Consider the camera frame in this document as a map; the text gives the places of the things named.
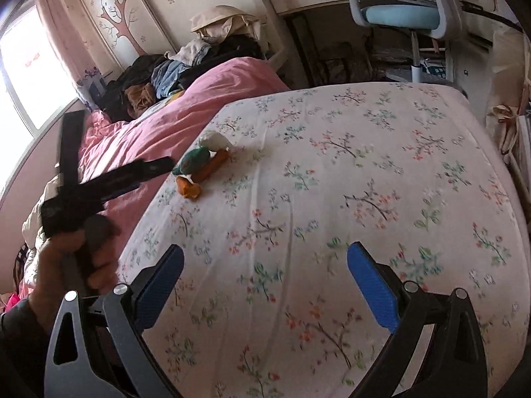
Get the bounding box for blue grey desk chair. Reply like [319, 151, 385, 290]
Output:
[337, 0, 465, 84]

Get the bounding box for cream padded jacket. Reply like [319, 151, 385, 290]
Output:
[21, 174, 63, 287]

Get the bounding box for floral bed sheet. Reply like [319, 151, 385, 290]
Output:
[116, 82, 525, 398]

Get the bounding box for orange wrapper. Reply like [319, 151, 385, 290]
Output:
[176, 175, 202, 200]

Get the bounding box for beige cloth bag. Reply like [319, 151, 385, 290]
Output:
[190, 5, 262, 44]

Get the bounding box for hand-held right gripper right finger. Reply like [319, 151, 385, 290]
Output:
[346, 241, 488, 398]

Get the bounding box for beige paper bag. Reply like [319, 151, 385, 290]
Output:
[485, 29, 531, 154]

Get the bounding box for white sock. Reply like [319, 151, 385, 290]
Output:
[199, 130, 234, 152]

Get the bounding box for blue printed white cloth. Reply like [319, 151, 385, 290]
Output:
[77, 68, 109, 104]

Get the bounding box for pink curtain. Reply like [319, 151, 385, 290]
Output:
[33, 0, 90, 92]

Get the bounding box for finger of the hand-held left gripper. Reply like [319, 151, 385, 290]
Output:
[79, 157, 175, 204]
[56, 111, 86, 187]

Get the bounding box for yellow book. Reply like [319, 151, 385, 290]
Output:
[147, 89, 185, 112]

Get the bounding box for person's left hand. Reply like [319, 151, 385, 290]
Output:
[31, 232, 123, 332]

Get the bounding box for window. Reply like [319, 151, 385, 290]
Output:
[0, 4, 79, 133]

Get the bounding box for blue garments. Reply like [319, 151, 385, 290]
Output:
[151, 41, 212, 96]

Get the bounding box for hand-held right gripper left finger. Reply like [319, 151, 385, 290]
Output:
[45, 244, 185, 398]

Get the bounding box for pink blanket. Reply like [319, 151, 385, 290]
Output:
[77, 57, 291, 266]

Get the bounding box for wardrobe door with tree print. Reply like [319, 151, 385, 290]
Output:
[68, 0, 175, 71]

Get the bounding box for brown garment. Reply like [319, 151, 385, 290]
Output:
[125, 84, 156, 119]

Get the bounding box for orange sock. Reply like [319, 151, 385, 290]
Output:
[191, 149, 230, 184]

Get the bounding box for green snack wrapper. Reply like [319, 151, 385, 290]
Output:
[171, 146, 212, 176]

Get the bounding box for black clothes pile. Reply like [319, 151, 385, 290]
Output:
[100, 33, 266, 121]

